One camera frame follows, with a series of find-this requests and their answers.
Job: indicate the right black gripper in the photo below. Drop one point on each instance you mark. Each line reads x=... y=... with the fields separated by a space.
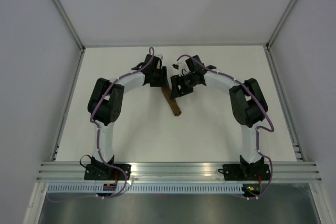
x=176 y=81

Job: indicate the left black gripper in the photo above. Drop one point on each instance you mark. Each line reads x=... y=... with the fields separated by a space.
x=163 y=81

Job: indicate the brown cloth napkin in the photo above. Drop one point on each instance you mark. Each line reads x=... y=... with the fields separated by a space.
x=166 y=90

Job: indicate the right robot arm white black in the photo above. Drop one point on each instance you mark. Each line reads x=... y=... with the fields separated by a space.
x=249 y=109

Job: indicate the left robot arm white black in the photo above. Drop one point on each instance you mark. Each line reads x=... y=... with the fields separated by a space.
x=106 y=100

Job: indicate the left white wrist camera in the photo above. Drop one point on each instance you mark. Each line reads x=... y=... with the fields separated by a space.
x=160 y=56

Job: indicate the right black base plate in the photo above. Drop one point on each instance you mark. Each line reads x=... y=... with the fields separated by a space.
x=233 y=172

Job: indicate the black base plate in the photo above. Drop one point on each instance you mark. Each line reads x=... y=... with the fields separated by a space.
x=233 y=172
x=102 y=172

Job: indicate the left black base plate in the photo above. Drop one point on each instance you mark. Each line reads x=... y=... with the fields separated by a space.
x=102 y=172

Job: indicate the left aluminium frame post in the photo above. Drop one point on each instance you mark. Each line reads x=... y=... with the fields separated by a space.
x=65 y=18

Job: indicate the aluminium frame post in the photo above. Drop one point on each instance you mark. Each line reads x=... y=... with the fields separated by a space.
x=283 y=18
x=65 y=18

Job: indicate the aluminium front rail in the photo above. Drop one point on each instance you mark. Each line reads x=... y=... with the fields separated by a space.
x=185 y=172

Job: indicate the white slotted cable duct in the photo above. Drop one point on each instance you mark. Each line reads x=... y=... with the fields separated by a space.
x=149 y=188

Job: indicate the right aluminium frame post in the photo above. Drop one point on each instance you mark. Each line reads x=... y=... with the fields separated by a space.
x=283 y=18

